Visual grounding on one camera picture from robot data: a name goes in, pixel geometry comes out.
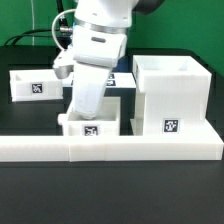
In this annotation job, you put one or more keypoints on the white drawer cabinet frame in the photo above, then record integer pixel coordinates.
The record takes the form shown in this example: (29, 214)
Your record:
(171, 96)

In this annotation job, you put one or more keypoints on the white L-shaped obstacle wall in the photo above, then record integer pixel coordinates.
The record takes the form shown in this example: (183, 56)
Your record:
(115, 148)

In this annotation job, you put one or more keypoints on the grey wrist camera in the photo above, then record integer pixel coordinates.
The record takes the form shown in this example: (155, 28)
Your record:
(63, 64)

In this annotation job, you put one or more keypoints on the white drawer box with tag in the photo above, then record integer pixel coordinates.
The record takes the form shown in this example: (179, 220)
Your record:
(107, 121)

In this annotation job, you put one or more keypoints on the white base tag plate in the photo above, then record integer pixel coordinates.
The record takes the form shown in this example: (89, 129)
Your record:
(115, 80)

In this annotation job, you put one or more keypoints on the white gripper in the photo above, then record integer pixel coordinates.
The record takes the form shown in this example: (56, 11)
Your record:
(95, 55)

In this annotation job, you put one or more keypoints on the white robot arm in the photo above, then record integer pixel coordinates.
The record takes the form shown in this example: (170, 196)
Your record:
(111, 16)

